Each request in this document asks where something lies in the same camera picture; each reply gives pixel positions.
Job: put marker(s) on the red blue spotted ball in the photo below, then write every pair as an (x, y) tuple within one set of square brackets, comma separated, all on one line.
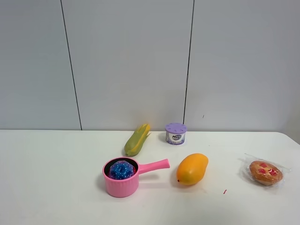
[(121, 170)]

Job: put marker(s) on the purple air freshener can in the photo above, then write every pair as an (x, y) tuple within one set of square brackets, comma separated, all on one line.
[(175, 133)]

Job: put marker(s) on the green yellow corn cob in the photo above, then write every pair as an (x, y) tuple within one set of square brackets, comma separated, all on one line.
[(135, 143)]

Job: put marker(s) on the orange yellow mango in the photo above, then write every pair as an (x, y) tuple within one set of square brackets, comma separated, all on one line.
[(192, 169)]

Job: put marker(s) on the pink toy saucepan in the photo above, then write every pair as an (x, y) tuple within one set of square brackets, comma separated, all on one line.
[(124, 188)]

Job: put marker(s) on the wrapped fruit tart pastry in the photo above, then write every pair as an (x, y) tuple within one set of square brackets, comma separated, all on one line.
[(263, 173)]

